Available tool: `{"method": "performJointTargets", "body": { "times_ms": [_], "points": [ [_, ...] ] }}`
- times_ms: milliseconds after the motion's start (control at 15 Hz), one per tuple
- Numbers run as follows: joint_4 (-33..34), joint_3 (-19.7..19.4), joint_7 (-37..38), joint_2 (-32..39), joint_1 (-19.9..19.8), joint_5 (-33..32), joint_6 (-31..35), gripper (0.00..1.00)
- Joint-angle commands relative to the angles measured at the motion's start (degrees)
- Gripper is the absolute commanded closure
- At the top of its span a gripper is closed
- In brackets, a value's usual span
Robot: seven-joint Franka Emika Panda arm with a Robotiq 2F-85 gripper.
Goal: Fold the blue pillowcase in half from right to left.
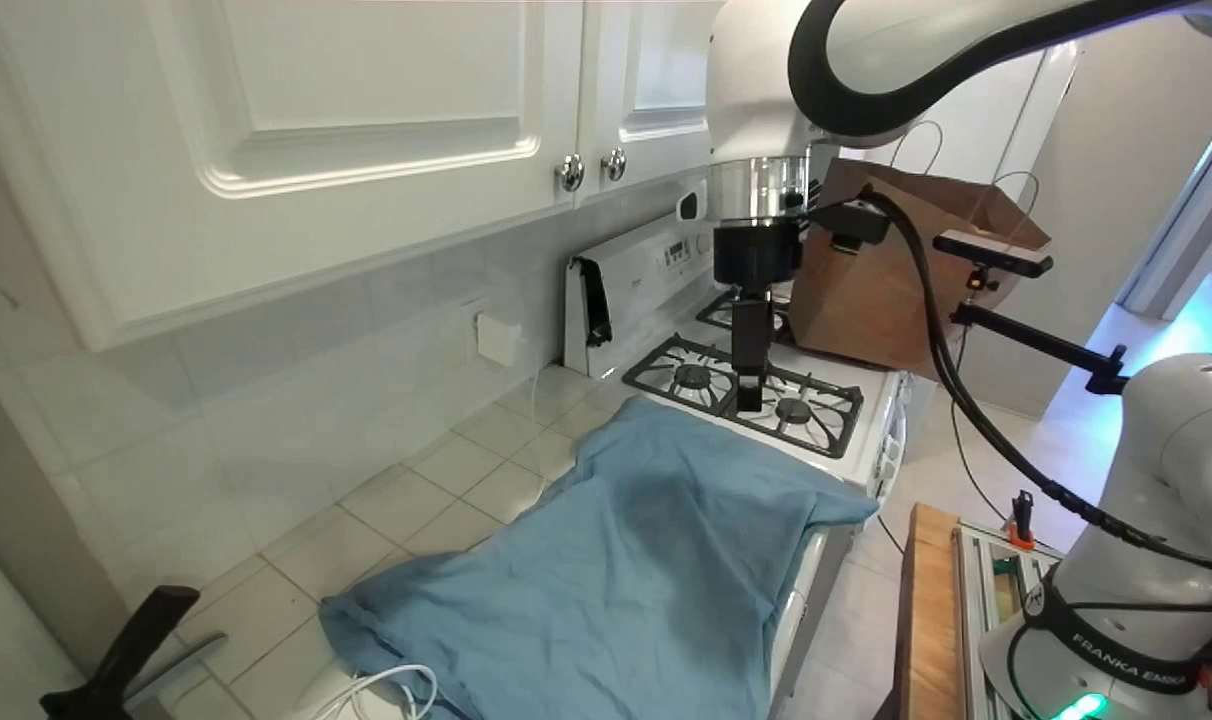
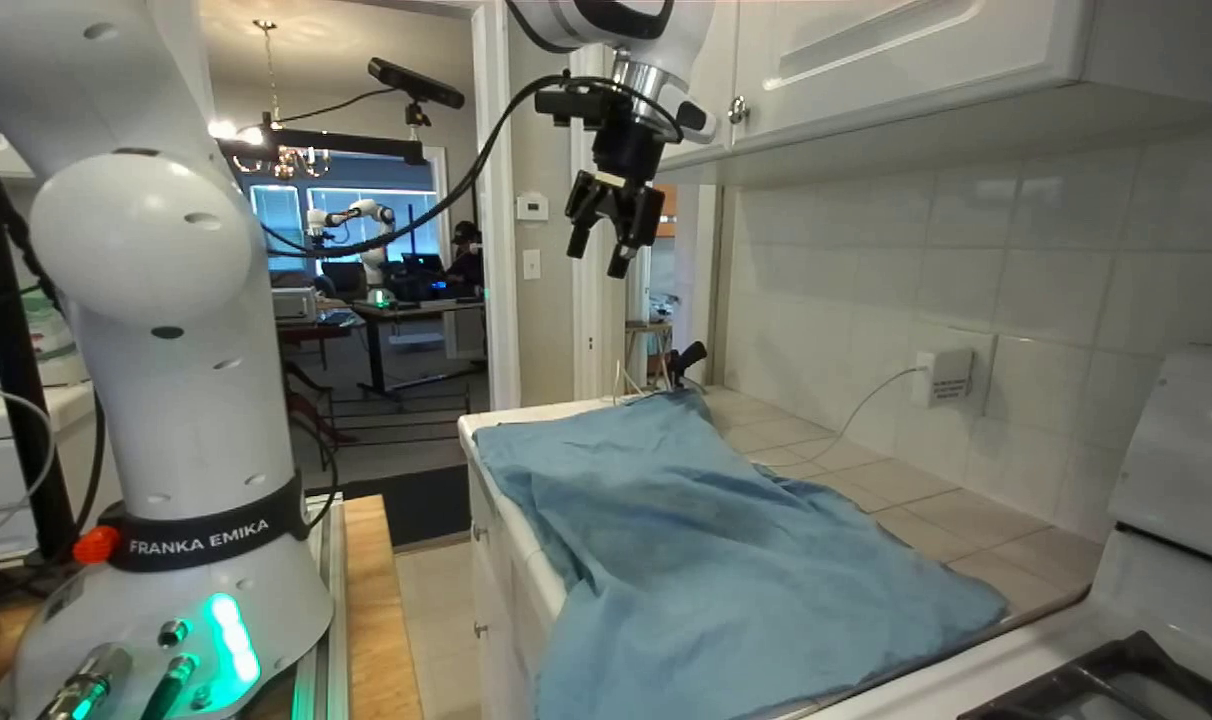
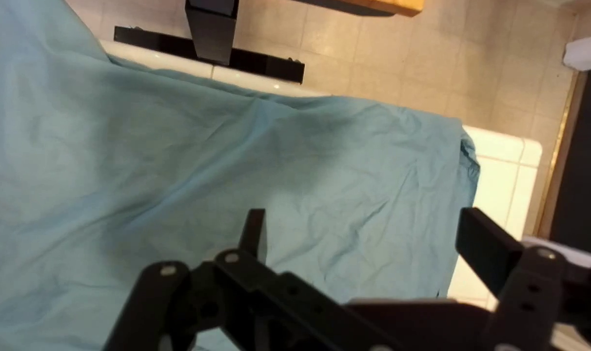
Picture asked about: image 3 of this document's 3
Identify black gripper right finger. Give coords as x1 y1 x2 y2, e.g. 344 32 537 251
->
455 208 591 351

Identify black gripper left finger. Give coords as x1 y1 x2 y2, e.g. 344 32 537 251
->
102 208 401 351

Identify blue pillowcase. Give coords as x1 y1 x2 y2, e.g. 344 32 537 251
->
0 0 484 351

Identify dark panel with brass edge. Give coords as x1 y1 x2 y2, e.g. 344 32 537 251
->
539 67 591 260

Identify white panel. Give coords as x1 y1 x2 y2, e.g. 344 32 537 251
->
562 32 591 73

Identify wooden cart board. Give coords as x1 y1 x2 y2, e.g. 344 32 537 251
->
293 0 428 20

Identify black post with foot bar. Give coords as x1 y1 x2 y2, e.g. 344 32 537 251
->
114 0 307 87

